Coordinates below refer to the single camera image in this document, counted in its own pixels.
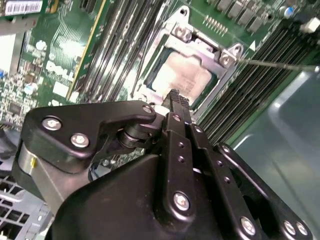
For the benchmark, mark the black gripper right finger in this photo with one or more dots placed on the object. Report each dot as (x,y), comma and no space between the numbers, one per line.
(211,160)

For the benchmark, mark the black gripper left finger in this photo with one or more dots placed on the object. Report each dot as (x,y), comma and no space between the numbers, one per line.
(105,125)

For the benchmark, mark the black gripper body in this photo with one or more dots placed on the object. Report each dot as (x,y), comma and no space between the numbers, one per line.
(112,205)

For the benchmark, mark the thin metal locking lever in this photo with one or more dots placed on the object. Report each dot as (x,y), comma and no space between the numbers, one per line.
(275,64)
(139,66)

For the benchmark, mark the metal socket cover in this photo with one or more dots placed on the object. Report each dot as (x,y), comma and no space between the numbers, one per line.
(216,70)

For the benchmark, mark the silver CPU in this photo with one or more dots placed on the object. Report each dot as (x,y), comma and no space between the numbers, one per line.
(180,72)

